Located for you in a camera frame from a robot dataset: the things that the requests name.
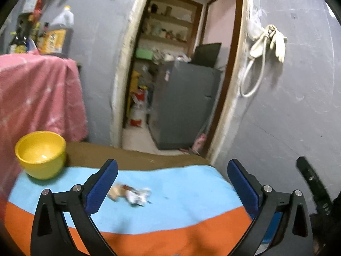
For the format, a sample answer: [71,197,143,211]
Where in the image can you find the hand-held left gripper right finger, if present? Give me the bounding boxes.
[226,159,313,256]

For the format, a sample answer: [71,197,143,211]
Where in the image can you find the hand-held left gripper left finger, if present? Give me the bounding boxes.
[30,159,119,256]

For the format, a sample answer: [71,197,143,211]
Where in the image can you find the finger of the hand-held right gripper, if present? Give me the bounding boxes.
[296,156,333,216]

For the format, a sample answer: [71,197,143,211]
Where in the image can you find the small brown paper scrap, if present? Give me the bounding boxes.
[108,184,129,200]

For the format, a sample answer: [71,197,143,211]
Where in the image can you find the white crumpled paper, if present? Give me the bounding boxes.
[125,188,152,207]

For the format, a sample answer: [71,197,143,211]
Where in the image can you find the brown table cloth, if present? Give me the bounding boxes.
[65,141,214,171]

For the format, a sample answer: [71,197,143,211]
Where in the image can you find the pink floor item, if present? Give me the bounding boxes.
[192,135,207,151]

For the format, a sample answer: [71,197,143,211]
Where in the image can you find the yellow plastic bowl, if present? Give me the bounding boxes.
[14,131,67,180]

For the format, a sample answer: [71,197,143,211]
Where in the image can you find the blue and orange mat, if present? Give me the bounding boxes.
[4,164,253,256]

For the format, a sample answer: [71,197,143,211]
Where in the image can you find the red and white sack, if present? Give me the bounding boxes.
[129,88,148,127]

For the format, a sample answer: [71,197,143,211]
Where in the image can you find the grey refrigerator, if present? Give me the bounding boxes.
[148,60,223,150]

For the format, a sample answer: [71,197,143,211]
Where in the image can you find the pink plaid cloth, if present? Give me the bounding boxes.
[0,53,88,219]

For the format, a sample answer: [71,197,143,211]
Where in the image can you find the black flat panel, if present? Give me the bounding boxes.
[192,43,222,68]

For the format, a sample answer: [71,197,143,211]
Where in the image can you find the green box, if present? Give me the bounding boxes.
[136,47,153,59]

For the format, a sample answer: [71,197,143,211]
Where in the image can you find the white gloves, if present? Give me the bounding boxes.
[249,25,288,63]

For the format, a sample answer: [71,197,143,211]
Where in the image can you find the large oil bottle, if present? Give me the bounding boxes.
[40,5,75,54]

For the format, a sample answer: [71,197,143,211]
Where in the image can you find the small sauce bottle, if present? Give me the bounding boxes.
[37,23,50,48]

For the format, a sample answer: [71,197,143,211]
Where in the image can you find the dark glass bottle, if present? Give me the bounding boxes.
[9,27,28,54]

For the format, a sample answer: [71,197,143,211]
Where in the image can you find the wooden door frame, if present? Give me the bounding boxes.
[206,0,253,163]

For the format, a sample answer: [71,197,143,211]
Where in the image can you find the white looped cable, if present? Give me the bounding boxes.
[240,36,267,98]

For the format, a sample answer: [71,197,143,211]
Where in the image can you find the wooden wall shelf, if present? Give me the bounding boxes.
[139,0,203,59]

